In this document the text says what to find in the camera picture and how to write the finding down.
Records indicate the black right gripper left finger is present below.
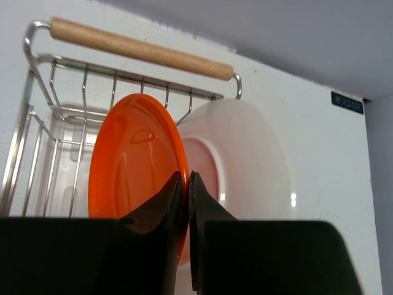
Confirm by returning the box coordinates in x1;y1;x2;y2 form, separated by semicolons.
1;172;182;294

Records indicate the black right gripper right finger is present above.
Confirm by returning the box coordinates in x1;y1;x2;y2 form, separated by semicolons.
189;172;362;294

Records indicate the plain white plate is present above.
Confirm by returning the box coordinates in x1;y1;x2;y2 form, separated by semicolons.
174;98;298;268

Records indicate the orange plastic plate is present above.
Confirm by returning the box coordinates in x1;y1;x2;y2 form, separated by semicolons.
88;93;189;250

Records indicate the right table corner label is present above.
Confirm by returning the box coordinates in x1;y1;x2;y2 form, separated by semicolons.
331;92;364;114

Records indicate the metal wire dish rack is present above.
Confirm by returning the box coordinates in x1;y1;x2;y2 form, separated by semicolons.
1;17;243;218

